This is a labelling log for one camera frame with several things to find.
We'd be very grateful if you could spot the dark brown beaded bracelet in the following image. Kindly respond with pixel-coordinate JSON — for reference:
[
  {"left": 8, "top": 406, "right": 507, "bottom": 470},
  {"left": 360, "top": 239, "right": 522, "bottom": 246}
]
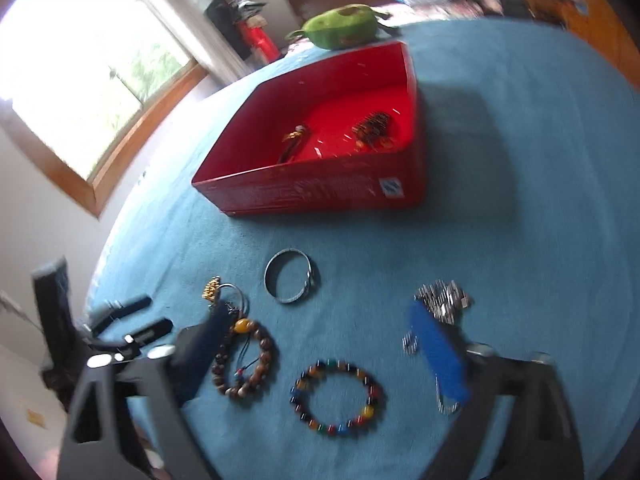
[{"left": 351, "top": 111, "right": 396, "bottom": 151}]

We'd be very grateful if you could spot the red bag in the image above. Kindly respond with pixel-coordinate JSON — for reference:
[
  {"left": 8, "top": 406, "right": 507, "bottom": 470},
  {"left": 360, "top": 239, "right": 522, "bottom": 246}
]
[{"left": 242, "top": 25, "right": 281, "bottom": 63}]

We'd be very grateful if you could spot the blue blanket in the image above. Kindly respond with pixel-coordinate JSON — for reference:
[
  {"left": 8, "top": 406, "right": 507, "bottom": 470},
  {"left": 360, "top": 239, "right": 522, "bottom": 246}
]
[{"left": 85, "top": 19, "right": 640, "bottom": 480}]

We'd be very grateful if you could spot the red rectangular box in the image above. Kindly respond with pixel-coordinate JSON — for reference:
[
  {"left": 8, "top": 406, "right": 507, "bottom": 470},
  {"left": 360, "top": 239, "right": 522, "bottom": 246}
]
[{"left": 192, "top": 41, "right": 427, "bottom": 217}]

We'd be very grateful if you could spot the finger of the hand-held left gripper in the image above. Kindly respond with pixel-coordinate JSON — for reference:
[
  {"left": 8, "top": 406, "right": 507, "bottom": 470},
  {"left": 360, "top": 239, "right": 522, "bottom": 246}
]
[
  {"left": 117, "top": 317, "right": 174, "bottom": 358},
  {"left": 92, "top": 296, "right": 153, "bottom": 333}
]

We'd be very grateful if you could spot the key ring with gold beads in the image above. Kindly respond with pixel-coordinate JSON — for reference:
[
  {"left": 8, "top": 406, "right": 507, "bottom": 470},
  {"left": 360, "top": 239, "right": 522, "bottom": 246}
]
[{"left": 202, "top": 276, "right": 249, "bottom": 321}]

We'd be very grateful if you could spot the wooden desk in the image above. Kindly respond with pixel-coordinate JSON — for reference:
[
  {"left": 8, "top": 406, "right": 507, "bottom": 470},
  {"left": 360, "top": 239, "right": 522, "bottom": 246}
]
[{"left": 520, "top": 0, "right": 571, "bottom": 26}]

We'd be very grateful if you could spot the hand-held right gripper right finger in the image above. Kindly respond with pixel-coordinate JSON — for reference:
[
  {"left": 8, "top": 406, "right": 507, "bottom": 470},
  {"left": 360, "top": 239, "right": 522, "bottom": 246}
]
[{"left": 405, "top": 299, "right": 586, "bottom": 480}]

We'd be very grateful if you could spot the large wooden frame window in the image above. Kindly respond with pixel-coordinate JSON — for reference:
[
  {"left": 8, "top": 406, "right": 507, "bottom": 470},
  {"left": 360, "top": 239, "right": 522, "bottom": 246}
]
[{"left": 0, "top": 0, "right": 211, "bottom": 218}]

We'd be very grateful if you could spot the coat rack with dark clothes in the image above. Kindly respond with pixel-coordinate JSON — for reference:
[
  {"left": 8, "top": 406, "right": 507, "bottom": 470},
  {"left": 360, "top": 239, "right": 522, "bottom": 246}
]
[{"left": 200, "top": 0, "right": 271, "bottom": 61}]

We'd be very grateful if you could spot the orange wooden wardrobe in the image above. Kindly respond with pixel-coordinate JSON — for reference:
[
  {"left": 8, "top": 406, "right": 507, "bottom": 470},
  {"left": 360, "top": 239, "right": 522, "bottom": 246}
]
[{"left": 565, "top": 0, "right": 640, "bottom": 91}]

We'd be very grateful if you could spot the green avocado plush toy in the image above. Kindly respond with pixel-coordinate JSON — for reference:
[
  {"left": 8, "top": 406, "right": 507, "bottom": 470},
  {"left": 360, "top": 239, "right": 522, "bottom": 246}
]
[{"left": 285, "top": 4, "right": 401, "bottom": 52}]

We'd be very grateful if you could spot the silver metal link chain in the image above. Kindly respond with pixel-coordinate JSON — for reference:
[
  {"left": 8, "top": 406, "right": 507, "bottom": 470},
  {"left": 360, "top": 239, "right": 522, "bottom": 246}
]
[{"left": 401, "top": 280, "right": 474, "bottom": 416}]

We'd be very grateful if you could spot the silver bangle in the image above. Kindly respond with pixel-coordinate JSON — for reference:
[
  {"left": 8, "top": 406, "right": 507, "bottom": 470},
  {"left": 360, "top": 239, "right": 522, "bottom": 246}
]
[{"left": 264, "top": 248, "right": 319, "bottom": 305}]

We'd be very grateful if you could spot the multicolour bead bracelet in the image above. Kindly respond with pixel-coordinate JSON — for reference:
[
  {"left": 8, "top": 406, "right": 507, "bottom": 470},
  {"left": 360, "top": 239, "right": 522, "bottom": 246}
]
[{"left": 290, "top": 358, "right": 387, "bottom": 438}]

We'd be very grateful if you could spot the brown wooden bead bracelet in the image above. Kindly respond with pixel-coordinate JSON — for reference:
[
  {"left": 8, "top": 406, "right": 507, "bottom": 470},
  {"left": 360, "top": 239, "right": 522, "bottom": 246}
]
[{"left": 211, "top": 317, "right": 274, "bottom": 397}]

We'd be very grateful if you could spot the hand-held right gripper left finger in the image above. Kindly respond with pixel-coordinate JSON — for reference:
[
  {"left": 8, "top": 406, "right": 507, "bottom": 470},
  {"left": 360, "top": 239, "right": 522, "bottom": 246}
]
[{"left": 56, "top": 304, "right": 237, "bottom": 480}]

